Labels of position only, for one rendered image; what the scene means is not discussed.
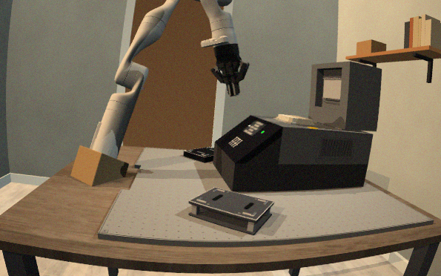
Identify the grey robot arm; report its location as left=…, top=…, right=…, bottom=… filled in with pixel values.
left=90, top=0, right=238, bottom=159

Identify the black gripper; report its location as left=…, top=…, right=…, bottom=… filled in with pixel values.
left=210, top=44, right=249, bottom=96

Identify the black thermal cycler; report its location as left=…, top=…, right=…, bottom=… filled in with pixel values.
left=213, top=61, right=382, bottom=192

